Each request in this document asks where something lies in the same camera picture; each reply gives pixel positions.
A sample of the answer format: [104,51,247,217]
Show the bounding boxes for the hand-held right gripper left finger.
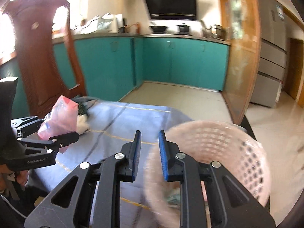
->
[25,130,142,228]

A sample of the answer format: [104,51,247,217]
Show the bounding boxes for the white kitchen appliance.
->
[115,14,125,32]

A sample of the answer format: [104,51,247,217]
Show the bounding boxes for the person's left hand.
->
[0,165,29,195]

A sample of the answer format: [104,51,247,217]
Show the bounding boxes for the dark cooking pot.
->
[177,23,192,34]

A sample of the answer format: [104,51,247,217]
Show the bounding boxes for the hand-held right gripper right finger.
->
[159,129,277,228]

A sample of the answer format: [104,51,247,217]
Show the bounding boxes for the teal cloth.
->
[166,186,182,206]

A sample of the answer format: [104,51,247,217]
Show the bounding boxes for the silver refrigerator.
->
[249,0,289,108]

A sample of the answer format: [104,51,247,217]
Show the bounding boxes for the pink printed snack packet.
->
[37,95,79,154]

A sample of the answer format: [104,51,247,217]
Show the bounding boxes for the carved wooden chair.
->
[3,0,87,119]

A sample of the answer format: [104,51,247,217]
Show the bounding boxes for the wooden framed etched glass door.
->
[220,0,262,125]

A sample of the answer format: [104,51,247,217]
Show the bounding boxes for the dark patterned object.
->
[76,101,92,117]

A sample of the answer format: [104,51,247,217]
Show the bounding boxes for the white crumpled item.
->
[76,115,91,133]

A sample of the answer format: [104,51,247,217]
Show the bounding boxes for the black range hood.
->
[142,0,198,21]

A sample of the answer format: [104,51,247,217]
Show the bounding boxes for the teal kitchen base cabinets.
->
[0,34,231,114]

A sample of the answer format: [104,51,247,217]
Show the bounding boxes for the pink perforated plastic basket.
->
[144,121,271,228]

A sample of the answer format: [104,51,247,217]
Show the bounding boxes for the white cable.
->
[0,195,27,219]

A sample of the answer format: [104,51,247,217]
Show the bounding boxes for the white dish rack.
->
[71,14,116,35]

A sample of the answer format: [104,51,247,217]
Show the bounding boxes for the brown wooden door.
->
[284,38,304,101]

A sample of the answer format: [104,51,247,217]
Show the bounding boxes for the blue tablecloth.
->
[26,96,234,228]

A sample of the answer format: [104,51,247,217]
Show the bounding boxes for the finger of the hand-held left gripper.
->
[15,131,80,154]
[11,115,45,136]

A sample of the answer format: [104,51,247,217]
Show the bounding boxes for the bright window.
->
[0,0,91,60]

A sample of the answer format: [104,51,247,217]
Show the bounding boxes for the black wok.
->
[149,25,168,34]

